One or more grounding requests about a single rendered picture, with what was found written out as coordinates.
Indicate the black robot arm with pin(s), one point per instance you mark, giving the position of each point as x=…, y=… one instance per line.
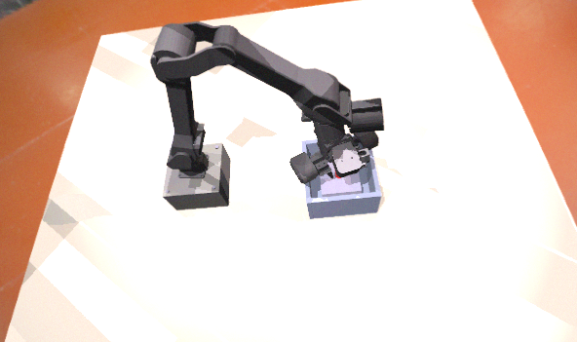
x=322, y=98

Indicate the white square plate with hole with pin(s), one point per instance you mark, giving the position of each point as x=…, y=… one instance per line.
x=348, y=185

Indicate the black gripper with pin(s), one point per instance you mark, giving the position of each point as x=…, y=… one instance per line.
x=308, y=168

